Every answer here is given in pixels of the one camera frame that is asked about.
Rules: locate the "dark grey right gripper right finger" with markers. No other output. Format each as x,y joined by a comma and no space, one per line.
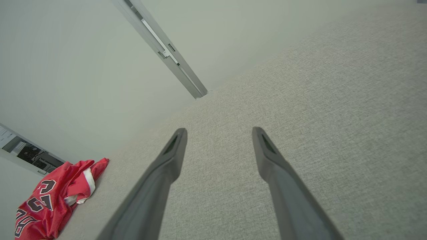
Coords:
287,193

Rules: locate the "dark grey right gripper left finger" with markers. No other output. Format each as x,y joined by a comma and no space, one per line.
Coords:
156,186

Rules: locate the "grey fabric sofa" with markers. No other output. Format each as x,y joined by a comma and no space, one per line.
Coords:
333,116

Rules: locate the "red basketball jersey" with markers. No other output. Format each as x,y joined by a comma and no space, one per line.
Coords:
50,206

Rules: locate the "grey metal door frame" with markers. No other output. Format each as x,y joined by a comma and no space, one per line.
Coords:
186,78

